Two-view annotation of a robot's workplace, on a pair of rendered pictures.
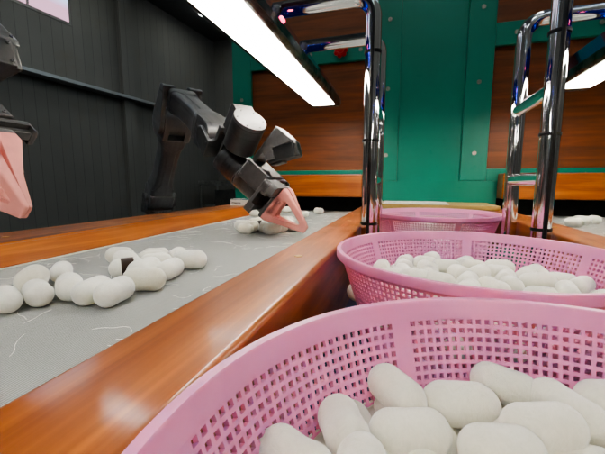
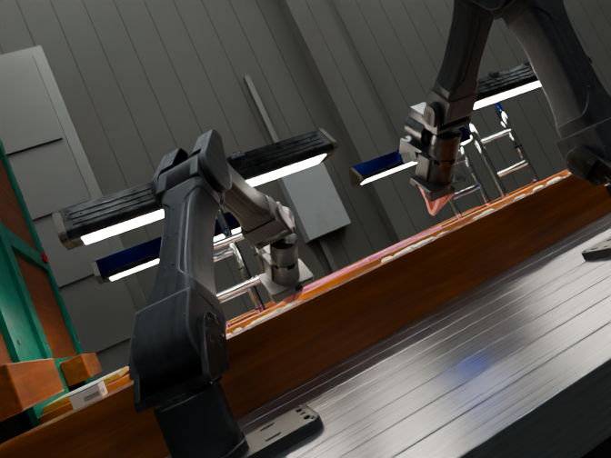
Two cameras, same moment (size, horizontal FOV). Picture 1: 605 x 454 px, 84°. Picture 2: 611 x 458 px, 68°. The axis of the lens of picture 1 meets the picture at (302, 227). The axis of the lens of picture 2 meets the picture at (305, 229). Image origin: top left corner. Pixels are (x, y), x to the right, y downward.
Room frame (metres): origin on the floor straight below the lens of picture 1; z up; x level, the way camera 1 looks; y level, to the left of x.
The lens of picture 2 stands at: (1.15, 0.87, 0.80)
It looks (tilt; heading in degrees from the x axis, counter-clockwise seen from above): 6 degrees up; 231
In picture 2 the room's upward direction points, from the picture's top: 24 degrees counter-clockwise
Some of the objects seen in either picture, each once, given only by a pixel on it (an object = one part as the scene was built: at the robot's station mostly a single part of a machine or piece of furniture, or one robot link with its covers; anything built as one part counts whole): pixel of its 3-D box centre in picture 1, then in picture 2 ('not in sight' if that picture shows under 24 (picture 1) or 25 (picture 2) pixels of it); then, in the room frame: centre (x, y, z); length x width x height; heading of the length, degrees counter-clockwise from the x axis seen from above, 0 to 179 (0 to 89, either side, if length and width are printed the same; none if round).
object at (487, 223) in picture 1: (433, 233); not in sight; (0.74, -0.29, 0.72); 0.27 x 0.27 x 0.10
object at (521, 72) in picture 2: not in sight; (513, 80); (-0.27, 0.30, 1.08); 0.62 x 0.08 x 0.07; 163
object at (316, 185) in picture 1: (316, 185); (21, 387); (1.10, -0.05, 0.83); 0.30 x 0.06 x 0.07; 73
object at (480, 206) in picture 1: (428, 205); (93, 385); (0.95, -0.36, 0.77); 0.33 x 0.15 x 0.01; 73
